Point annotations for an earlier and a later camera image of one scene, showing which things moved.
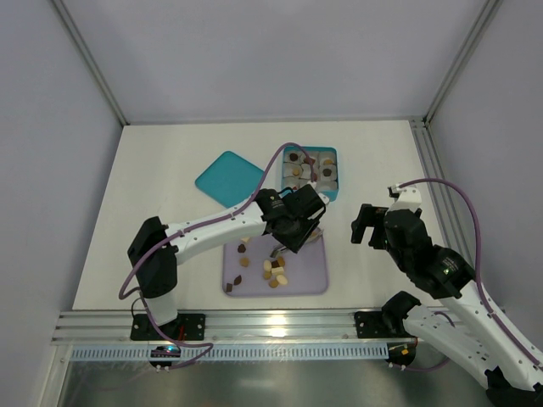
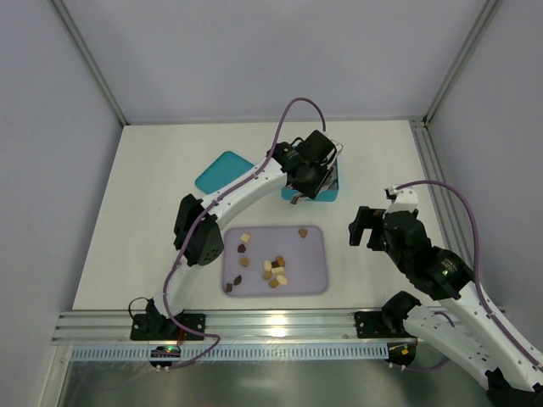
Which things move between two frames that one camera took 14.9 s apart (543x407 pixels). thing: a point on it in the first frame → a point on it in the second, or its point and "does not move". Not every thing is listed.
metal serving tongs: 314,235 → 339,150
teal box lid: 230,179 does not move
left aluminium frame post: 89,58 does not move
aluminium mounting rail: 222,326 does not move
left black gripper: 298,236 → 318,186
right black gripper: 365,222 does not move
